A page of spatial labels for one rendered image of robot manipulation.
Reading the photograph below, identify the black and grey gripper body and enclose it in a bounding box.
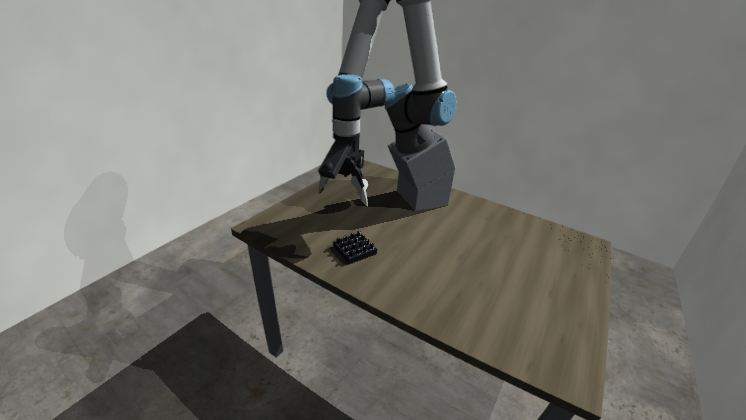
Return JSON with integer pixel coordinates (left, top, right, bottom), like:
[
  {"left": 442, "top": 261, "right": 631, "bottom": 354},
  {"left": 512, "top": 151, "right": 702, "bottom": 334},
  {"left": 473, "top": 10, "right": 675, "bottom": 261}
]
[{"left": 333, "top": 132, "right": 364, "bottom": 177}]

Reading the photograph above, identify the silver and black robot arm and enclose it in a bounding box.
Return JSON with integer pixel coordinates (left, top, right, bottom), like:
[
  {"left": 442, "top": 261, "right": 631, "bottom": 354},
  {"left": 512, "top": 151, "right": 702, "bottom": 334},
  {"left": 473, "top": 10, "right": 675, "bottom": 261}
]
[{"left": 318, "top": 0, "right": 457, "bottom": 179}]

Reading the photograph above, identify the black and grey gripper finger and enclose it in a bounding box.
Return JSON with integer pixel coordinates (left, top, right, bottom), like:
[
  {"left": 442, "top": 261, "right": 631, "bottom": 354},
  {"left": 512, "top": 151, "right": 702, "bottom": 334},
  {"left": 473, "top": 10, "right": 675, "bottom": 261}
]
[
  {"left": 351, "top": 163, "right": 368, "bottom": 207},
  {"left": 319, "top": 176, "right": 330, "bottom": 194}
]

